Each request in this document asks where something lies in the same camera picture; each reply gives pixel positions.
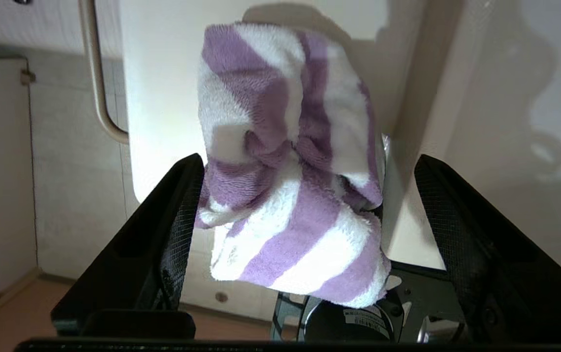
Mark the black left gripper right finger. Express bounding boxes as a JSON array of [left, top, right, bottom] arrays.
[[413, 154, 561, 344]]

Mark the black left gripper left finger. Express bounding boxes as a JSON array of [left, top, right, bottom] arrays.
[[50, 153, 206, 339]]

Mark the purple white striped towel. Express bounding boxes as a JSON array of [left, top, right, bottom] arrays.
[[194, 22, 392, 309]]

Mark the bronze towel rail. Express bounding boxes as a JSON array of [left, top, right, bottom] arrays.
[[77, 0, 130, 146]]

